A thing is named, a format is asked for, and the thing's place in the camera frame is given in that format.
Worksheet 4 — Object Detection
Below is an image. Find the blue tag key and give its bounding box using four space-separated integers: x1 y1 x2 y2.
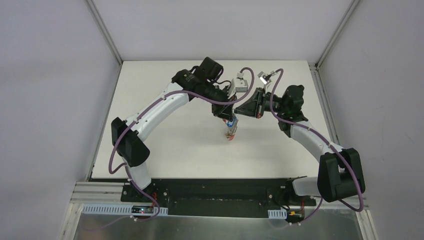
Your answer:
225 120 234 128

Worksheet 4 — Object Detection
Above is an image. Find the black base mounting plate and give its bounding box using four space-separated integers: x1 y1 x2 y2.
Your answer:
120 178 318 218

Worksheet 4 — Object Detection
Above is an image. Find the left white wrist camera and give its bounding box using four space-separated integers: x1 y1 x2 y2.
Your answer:
227 72 249 98

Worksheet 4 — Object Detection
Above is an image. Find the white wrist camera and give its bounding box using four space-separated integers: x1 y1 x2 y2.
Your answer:
257 71 277 91
227 72 249 98

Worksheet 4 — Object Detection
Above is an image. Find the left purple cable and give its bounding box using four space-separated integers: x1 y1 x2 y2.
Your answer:
108 67 255 223

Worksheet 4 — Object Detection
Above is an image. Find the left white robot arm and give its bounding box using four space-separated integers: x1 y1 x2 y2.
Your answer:
109 57 244 203

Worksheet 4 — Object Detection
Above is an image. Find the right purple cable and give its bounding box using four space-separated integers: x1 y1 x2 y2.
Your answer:
268 68 365 213

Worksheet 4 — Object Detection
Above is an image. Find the grey red keyring holder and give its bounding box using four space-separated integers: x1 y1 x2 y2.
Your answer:
223 115 238 141

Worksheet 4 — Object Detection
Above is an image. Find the purple cable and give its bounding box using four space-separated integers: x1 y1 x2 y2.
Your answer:
268 68 365 213
108 67 255 223

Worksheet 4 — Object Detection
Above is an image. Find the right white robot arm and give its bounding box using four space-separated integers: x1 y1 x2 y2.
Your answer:
234 85 366 205

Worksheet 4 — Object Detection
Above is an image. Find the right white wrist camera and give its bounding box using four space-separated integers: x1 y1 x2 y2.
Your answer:
257 71 277 91

